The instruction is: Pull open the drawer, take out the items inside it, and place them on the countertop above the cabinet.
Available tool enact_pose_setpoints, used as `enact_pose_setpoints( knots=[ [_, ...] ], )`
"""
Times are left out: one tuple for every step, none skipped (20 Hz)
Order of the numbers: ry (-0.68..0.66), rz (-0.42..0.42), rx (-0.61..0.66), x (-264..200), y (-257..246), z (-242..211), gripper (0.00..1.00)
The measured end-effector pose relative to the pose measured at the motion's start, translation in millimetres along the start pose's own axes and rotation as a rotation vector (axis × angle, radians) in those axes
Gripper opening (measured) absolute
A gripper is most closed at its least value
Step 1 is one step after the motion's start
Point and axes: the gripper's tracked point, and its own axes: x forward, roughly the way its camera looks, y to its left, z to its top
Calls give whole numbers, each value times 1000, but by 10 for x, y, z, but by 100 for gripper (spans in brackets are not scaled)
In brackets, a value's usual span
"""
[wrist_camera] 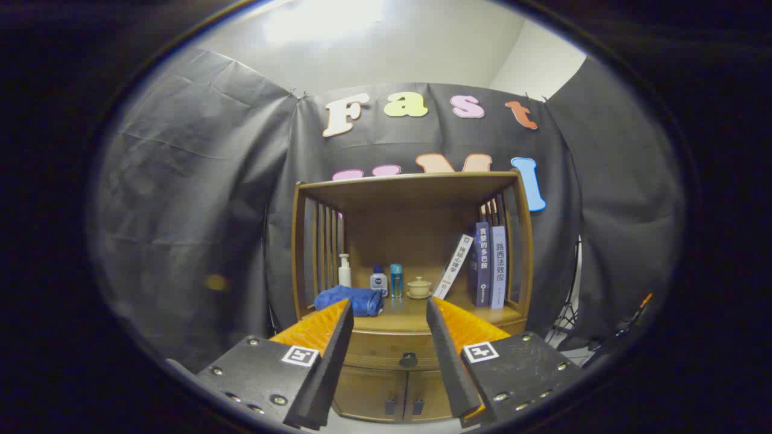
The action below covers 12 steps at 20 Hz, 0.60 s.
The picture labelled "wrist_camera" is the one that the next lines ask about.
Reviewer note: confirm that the lavender book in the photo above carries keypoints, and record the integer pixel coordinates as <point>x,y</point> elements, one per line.
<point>499,268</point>

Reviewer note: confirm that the white book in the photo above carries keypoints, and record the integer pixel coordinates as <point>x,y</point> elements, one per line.
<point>453,266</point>

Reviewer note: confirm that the black tripod stand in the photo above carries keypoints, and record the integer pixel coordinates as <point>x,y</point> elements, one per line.
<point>567,319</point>

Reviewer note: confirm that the beige lidded ceramic cup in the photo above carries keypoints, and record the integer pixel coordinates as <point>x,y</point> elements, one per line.
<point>418,288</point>

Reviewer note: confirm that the wooden drawer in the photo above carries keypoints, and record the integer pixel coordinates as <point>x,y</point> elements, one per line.
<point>386,349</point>

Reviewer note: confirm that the white pump bottle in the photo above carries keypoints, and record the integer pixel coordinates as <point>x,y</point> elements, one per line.
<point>344,274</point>

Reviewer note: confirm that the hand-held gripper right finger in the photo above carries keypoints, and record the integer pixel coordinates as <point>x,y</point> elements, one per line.
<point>449,361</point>

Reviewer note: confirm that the white bottle with blue cap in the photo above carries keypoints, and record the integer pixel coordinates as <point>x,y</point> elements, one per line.
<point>379,283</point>

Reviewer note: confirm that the wooden cabinet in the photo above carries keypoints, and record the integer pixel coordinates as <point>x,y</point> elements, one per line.
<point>392,229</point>

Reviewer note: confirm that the clear blue bottle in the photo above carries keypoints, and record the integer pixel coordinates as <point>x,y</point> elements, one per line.
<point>396,282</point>

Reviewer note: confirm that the black and orange device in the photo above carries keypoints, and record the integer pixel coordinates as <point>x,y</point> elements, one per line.
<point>633,316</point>

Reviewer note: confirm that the blue rolled towel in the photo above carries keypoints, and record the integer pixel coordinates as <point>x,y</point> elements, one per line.
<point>356,298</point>

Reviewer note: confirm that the dark blue book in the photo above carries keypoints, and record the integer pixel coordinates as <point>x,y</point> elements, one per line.
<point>482,265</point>

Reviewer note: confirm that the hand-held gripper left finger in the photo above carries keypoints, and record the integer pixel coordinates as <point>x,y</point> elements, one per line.
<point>329,367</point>

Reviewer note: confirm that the wooden cabinet door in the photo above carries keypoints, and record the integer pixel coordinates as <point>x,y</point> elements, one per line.
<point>431,392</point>
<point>368,392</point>

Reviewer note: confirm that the wooden countertop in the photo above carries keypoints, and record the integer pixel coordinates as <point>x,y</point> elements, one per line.
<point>410,313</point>

